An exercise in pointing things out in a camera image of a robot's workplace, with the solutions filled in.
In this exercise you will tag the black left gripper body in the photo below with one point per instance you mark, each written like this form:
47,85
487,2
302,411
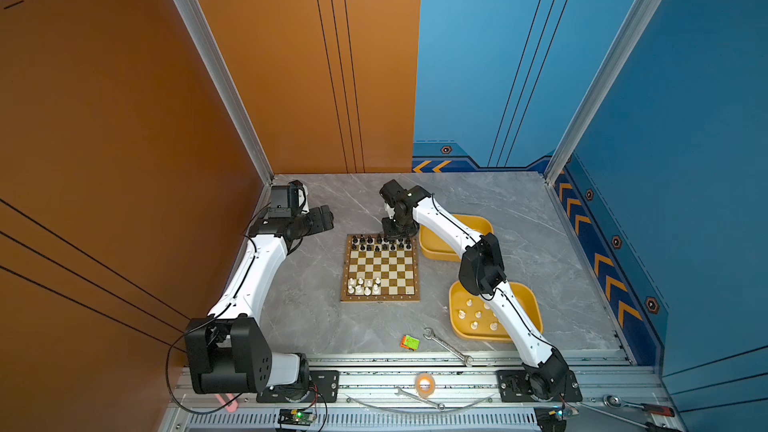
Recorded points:
310,223

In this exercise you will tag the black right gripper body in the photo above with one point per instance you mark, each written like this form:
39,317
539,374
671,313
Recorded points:
396,228

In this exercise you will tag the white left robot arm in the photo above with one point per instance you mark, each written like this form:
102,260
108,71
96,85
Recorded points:
227,352

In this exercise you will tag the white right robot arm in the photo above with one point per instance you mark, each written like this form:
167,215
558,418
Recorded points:
482,274

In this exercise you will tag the wooden chess board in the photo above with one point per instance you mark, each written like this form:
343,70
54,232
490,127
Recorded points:
380,269

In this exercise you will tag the green circuit board left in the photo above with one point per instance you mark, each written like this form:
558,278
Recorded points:
295,418

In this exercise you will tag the green circuit board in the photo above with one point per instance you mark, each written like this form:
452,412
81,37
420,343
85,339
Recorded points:
554,419
295,418

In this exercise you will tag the green circuit board right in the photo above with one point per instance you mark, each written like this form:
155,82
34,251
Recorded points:
554,419

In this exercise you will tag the yellow tray far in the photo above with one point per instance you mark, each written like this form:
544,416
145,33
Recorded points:
435,248

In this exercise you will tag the yellow tray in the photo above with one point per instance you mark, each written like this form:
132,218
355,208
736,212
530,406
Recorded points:
435,248
472,319

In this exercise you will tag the silver wrench on table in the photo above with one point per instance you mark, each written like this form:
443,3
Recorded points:
465,359

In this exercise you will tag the yellow tray near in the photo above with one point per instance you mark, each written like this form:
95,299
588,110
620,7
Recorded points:
472,319

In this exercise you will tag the green orange small cube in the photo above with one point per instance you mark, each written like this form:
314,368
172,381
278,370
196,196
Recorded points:
410,343

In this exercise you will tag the tape roll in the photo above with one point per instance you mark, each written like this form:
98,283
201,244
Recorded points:
425,385

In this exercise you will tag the pink utility knife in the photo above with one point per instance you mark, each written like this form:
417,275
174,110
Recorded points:
229,402

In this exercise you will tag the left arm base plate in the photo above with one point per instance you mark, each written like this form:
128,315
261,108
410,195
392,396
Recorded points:
324,382

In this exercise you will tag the silver wrench on rail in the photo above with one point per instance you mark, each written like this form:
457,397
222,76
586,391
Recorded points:
436,405

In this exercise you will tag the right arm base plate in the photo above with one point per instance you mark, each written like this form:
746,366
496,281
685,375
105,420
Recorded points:
514,387

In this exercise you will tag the red handled ratchet tool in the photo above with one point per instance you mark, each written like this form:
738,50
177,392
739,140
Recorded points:
616,402

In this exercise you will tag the aluminium corner post left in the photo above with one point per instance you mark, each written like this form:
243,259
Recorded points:
203,38

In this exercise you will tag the aluminium corner post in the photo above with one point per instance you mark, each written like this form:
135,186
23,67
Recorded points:
631,30
203,38

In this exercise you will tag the aluminium corner post right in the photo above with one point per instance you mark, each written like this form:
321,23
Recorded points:
631,30

